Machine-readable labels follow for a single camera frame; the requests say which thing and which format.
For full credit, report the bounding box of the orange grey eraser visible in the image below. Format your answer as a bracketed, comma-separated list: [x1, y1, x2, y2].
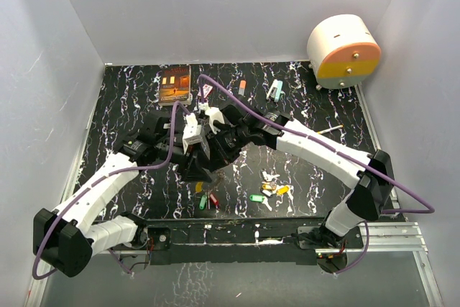
[239, 80, 247, 96]

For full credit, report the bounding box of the white blue stapler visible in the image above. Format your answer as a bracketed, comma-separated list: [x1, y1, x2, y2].
[266, 79, 284, 103]

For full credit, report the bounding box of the green tag key on ring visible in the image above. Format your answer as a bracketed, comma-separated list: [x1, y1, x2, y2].
[198, 194, 208, 210]

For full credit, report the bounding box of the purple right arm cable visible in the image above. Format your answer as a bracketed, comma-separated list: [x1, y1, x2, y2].
[197, 73, 436, 274]

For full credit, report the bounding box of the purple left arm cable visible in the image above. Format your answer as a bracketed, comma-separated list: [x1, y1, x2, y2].
[31, 101, 193, 280]

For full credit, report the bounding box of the white round drawer cabinet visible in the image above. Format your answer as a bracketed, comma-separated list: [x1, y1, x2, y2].
[307, 14, 382, 90]

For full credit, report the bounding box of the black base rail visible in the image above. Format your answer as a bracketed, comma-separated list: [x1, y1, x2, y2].
[115, 217, 364, 265]

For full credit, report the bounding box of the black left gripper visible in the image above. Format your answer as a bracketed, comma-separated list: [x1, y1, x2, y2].
[156, 137, 213, 182]

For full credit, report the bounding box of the green key tag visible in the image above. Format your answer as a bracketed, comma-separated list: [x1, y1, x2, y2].
[249, 194, 266, 203]

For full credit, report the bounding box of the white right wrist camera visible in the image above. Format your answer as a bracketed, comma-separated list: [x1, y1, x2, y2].
[198, 101, 225, 134]

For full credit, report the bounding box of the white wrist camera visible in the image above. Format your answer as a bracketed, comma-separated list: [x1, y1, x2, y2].
[182, 113, 203, 152]
[198, 101, 225, 134]

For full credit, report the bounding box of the aluminium frame rail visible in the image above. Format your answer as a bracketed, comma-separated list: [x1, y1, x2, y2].
[37, 221, 428, 254]

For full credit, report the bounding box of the red tag key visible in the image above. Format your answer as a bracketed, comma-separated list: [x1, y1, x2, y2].
[209, 193, 219, 209]

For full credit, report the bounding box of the large keyring with yellow handle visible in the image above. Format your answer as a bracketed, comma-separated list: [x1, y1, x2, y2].
[195, 170, 226, 194]

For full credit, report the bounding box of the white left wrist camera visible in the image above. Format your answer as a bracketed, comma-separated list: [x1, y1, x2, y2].
[182, 113, 203, 152]

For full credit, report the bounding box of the paperback book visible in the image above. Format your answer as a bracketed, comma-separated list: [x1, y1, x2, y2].
[158, 65, 192, 106]

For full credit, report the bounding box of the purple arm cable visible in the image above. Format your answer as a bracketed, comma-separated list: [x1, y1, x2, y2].
[197, 73, 436, 274]
[31, 101, 193, 280]

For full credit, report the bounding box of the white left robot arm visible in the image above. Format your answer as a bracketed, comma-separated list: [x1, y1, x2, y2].
[32, 113, 207, 280]

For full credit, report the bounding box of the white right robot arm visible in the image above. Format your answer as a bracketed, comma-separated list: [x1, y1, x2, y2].
[198, 100, 394, 247]

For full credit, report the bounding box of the yellow white pen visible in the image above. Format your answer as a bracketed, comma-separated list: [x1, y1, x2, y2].
[317, 124, 344, 134]

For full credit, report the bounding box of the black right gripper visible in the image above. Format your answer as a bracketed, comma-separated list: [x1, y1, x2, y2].
[206, 123, 252, 170]

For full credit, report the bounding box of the small red white box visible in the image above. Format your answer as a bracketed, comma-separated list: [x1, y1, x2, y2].
[197, 84, 213, 100]

